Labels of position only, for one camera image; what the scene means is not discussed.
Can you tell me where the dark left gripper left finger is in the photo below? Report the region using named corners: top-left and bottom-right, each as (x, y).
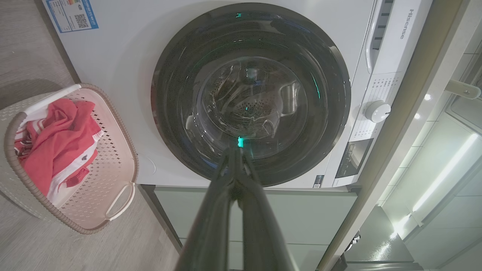
top-left (175, 148), bottom-right (241, 271)

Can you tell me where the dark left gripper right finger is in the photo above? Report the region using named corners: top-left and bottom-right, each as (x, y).
top-left (237, 148), bottom-right (298, 271)

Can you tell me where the washing machine glass door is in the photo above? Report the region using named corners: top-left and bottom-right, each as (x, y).
top-left (151, 3), bottom-right (351, 187)

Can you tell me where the red white sports garment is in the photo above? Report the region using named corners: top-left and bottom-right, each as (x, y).
top-left (14, 99), bottom-right (96, 170)
top-left (23, 128), bottom-right (104, 206)

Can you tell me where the dark washing machine display panel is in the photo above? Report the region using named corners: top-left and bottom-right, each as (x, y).
top-left (335, 139), bottom-right (374, 178)

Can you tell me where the steel washer drum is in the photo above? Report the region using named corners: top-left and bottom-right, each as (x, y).
top-left (196, 56), bottom-right (307, 140)

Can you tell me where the white washing machine dial knob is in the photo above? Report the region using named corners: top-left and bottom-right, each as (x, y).
top-left (365, 100), bottom-right (391, 123)

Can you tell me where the white front-load washing machine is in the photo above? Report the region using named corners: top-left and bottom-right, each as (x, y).
top-left (41, 0), bottom-right (433, 189)

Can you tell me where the round filter cover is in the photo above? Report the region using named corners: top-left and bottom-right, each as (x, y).
top-left (141, 155), bottom-right (157, 175)

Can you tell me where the cream perforated laundry basket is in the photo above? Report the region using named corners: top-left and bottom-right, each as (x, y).
top-left (0, 84), bottom-right (139, 234)

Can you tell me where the beige countertop slab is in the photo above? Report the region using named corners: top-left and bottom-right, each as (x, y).
top-left (316, 0), bottom-right (482, 271)

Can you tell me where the white detergent drawer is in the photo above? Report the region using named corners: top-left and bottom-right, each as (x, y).
top-left (365, 0), bottom-right (395, 74)

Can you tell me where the blue white energy label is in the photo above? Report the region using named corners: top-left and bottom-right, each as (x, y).
top-left (46, 0), bottom-right (99, 33)

